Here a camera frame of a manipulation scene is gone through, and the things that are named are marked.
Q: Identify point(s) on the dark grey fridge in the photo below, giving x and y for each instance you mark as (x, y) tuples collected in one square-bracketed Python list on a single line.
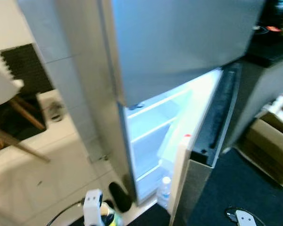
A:
[(179, 42)]

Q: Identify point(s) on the small clear water bottle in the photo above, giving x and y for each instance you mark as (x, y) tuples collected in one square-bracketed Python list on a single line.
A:
[(165, 190)]

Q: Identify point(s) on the glass fridge shelf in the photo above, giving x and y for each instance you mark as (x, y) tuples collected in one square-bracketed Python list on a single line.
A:
[(155, 103), (151, 131)]

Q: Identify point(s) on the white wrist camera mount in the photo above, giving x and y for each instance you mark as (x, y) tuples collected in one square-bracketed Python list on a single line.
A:
[(245, 219), (92, 205)]

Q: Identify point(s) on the grey counter black top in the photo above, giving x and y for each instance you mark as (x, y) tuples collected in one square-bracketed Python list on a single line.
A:
[(264, 89)]

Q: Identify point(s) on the grey fridge door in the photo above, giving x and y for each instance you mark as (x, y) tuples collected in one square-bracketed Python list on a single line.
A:
[(193, 193)]

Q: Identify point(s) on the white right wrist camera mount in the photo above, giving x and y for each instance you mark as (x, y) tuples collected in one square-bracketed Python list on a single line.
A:
[(245, 219)]

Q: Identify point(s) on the black induction cooktop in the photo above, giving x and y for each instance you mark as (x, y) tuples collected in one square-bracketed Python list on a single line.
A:
[(269, 29)]

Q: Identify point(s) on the black acoustic foam panel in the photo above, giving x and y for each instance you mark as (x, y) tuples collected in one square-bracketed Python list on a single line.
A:
[(26, 68)]

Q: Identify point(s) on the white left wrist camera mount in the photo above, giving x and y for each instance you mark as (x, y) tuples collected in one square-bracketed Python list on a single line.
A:
[(92, 205)]

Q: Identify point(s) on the black oval fridge foot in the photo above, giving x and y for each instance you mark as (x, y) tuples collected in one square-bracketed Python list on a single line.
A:
[(120, 197)]

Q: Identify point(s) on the brown cardboard box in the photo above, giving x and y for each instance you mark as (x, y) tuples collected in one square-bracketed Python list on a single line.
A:
[(266, 146)]

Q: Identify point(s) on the dark carpet mat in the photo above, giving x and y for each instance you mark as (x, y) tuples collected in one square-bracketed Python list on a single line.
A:
[(245, 197)]

